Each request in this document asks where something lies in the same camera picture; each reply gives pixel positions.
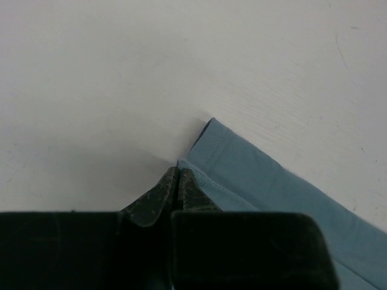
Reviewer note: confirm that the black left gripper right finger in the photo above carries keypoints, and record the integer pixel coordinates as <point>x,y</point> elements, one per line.
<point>190,196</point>

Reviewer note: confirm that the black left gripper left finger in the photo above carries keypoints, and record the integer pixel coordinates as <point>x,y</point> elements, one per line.
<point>148,209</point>

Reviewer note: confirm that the blue t shirt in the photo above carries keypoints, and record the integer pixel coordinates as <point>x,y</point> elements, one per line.
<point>238,176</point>

